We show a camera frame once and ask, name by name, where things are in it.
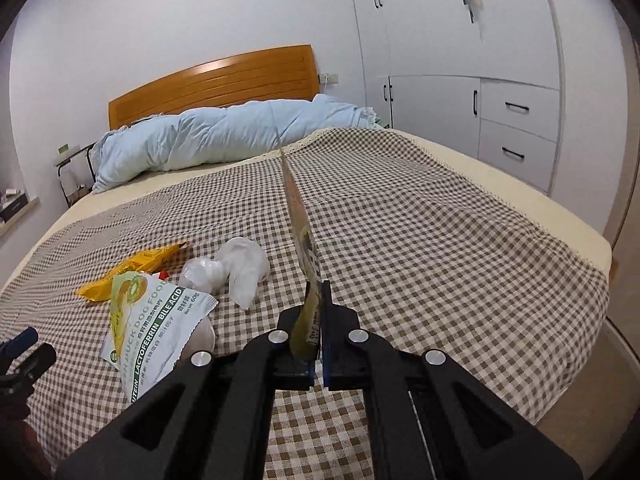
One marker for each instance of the black box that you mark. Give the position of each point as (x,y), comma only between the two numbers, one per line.
(15,210)

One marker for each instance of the white wardrobe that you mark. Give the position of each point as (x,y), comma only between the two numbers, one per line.
(425,35)

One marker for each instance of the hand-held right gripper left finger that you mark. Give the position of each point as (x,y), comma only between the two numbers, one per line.
(290,355)

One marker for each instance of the wooden bed with checkered cover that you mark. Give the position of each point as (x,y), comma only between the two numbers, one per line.
(500,175)

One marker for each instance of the wooden bed with checkered sheet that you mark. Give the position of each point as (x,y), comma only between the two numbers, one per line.
(425,260)

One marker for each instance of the yellow wrapper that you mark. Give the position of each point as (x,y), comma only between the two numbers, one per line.
(125,272)

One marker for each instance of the white wall socket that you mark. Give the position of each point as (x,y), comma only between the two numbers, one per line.
(330,78)

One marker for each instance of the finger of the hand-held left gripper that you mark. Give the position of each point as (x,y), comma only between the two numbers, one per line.
(20,341)
(35,362)

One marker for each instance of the white green fruit print packet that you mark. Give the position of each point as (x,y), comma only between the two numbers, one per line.
(155,330)

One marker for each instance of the white plastic bag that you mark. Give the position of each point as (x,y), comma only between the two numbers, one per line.
(245,265)

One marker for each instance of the black frame bedside table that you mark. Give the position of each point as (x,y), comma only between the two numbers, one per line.
(75,152)

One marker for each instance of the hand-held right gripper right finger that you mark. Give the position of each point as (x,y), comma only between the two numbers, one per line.
(327,340)

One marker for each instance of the light blue duvet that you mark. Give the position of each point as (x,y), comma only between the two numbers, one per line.
(225,135)

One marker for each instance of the gold yellow snack packet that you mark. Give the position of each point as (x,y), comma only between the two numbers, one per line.
(302,245)

